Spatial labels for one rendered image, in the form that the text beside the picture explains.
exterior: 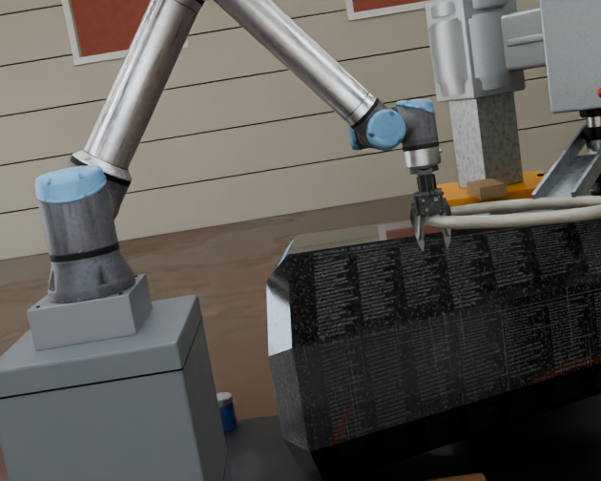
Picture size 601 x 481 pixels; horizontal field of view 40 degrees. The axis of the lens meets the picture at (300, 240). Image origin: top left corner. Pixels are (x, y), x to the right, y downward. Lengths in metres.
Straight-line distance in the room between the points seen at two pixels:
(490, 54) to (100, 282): 2.02
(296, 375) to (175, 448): 0.77
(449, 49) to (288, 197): 5.66
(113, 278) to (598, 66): 1.55
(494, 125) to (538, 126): 5.81
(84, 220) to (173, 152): 7.12
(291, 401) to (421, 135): 0.92
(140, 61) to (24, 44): 7.25
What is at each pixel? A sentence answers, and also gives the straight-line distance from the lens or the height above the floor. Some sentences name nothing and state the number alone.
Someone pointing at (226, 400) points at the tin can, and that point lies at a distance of 3.38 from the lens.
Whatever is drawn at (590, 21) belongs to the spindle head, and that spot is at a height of 1.36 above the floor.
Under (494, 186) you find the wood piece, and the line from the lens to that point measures 3.22.
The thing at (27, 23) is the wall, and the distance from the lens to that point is 9.22.
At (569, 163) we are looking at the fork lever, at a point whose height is 0.95.
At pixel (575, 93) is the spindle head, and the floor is 1.16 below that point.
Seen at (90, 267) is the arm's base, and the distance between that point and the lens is 1.82.
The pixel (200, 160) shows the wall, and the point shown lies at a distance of 8.89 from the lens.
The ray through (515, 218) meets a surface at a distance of 1.92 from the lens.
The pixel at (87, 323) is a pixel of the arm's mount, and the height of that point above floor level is 0.89.
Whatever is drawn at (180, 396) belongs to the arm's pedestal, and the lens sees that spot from 1.73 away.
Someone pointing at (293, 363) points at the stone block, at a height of 0.52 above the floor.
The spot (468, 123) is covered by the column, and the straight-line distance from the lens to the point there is 3.46.
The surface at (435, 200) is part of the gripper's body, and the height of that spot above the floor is 0.98.
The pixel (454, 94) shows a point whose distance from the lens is 3.43.
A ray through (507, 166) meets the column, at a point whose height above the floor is 0.86.
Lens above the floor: 1.31
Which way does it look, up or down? 10 degrees down
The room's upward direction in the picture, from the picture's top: 9 degrees counter-clockwise
